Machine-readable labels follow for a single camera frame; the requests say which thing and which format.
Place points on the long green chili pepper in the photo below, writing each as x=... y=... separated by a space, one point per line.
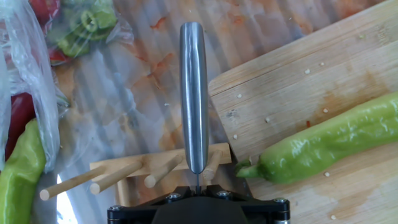
x=326 y=146

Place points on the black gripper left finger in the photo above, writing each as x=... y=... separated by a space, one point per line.
x=130 y=214

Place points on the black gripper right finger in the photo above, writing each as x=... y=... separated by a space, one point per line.
x=267 y=211

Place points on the wooden peg rack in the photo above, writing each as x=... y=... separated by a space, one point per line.
x=155 y=160

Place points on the steel cleaver knife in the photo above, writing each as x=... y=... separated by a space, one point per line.
x=194 y=93

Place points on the clear plastic bag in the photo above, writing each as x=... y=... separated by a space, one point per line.
x=31 y=77

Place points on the wooden cutting board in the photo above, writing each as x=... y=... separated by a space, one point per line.
x=295 y=93

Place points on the red chili pepper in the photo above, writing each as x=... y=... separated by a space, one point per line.
x=46 y=9
x=20 y=115

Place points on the curved green chili pepper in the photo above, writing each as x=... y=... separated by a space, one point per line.
x=18 y=180

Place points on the marble pattern plastic mat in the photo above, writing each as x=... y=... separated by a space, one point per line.
x=140 y=46

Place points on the plastic bag of peppers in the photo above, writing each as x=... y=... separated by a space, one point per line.
x=93 y=18

